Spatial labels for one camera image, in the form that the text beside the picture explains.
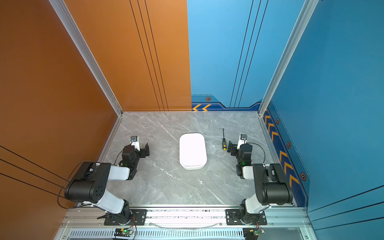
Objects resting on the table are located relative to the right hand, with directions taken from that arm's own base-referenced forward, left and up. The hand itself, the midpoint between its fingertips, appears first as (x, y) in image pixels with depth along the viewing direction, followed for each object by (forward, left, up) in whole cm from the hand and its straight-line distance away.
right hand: (237, 142), depth 94 cm
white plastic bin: (-6, +28, -2) cm, 29 cm away
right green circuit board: (-46, -1, -9) cm, 47 cm away
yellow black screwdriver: (+3, +7, -5) cm, 9 cm away
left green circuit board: (-46, +62, -8) cm, 78 cm away
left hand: (0, +62, +1) cm, 62 cm away
